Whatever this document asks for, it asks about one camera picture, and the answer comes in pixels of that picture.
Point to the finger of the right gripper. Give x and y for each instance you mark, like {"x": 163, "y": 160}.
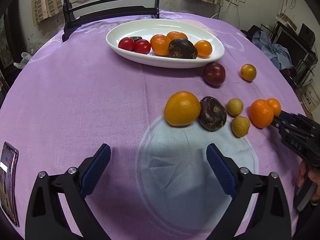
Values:
{"x": 278, "y": 124}
{"x": 287, "y": 117}

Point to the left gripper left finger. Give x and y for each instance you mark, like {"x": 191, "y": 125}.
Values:
{"x": 45, "y": 217}

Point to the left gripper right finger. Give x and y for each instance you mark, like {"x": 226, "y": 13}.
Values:
{"x": 270, "y": 218}

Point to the small orange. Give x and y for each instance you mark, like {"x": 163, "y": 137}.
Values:
{"x": 275, "y": 105}
{"x": 204, "y": 48}

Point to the yellow-green longan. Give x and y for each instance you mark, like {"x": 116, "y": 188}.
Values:
{"x": 240, "y": 126}
{"x": 234, "y": 106}

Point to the small yellow-orange kumquat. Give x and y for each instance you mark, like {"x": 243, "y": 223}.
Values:
{"x": 248, "y": 72}

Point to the dark brown fruit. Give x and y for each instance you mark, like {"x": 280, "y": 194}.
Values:
{"x": 213, "y": 115}
{"x": 182, "y": 48}
{"x": 136, "y": 38}

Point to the dark red plum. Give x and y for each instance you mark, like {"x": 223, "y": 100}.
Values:
{"x": 214, "y": 74}

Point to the large yellow orange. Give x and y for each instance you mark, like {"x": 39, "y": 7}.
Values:
{"x": 182, "y": 109}

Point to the big mandarin orange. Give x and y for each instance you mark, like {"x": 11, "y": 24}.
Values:
{"x": 160, "y": 45}

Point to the red cherry tomato front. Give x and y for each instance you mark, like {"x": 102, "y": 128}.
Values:
{"x": 142, "y": 46}

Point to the red cherry tomato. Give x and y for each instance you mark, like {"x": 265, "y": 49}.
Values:
{"x": 127, "y": 43}
{"x": 142, "y": 46}

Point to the dark brown fruit front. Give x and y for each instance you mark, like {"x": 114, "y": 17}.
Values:
{"x": 136, "y": 38}

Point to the person's right hand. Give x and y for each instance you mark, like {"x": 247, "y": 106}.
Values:
{"x": 313, "y": 175}

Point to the blue clothes pile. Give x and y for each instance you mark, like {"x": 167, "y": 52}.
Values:
{"x": 276, "y": 53}

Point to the smartphone with lit screen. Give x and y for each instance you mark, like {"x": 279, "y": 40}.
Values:
{"x": 9, "y": 158}

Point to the black monitor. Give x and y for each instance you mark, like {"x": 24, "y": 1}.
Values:
{"x": 299, "y": 51}

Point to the purple tablecloth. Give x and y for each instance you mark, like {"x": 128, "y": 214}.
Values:
{"x": 74, "y": 96}

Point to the white oval plate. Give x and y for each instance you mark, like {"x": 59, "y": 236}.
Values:
{"x": 147, "y": 28}

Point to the white plastic bag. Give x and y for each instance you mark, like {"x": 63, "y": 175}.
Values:
{"x": 26, "y": 57}

